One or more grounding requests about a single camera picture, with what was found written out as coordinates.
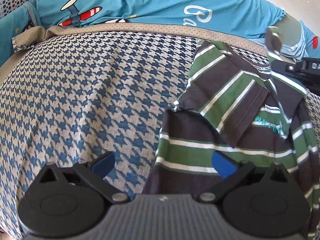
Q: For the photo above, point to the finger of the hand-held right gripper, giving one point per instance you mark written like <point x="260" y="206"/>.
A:
<point x="287" y="68"/>

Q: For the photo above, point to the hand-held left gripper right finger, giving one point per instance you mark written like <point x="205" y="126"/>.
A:
<point x="222" y="166"/>

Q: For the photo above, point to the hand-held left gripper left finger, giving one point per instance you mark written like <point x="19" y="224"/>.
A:
<point x="103" y="165"/>

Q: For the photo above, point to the green and brown striped t-shirt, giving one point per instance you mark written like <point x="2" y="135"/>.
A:
<point x="225" y="130"/>

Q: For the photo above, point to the light blue cloth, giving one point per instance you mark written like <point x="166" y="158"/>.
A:
<point x="297" y="50"/>

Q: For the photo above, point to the teal cover with red patch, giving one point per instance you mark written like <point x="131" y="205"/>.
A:
<point x="313" y="47"/>

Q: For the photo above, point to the grey-green foam cushion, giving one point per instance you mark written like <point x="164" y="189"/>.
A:
<point x="290" y="30"/>

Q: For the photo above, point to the blue houndstooth bed mat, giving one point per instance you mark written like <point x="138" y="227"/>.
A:
<point x="87" y="92"/>

